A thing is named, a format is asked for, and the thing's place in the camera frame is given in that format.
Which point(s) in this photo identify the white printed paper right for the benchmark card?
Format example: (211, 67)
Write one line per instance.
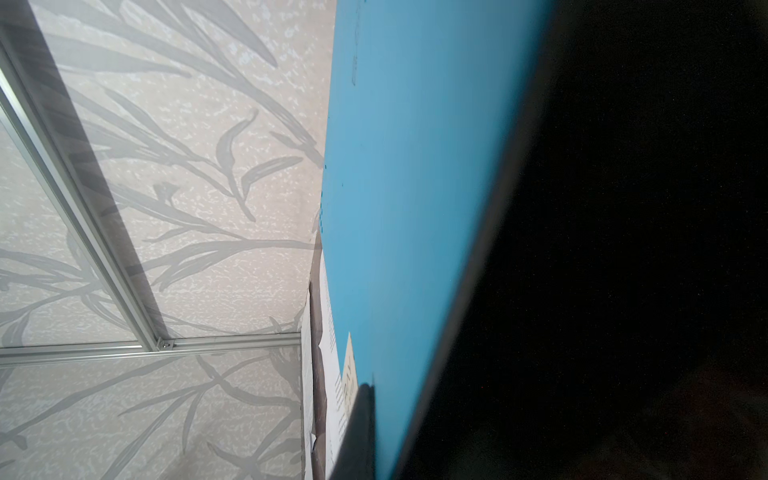
(327, 400)

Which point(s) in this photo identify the blue and black file folder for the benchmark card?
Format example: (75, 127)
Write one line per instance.
(422, 97)

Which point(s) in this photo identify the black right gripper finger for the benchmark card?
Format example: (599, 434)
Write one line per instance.
(356, 458)

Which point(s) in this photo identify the aluminium cage frame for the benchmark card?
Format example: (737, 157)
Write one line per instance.
(25, 125)

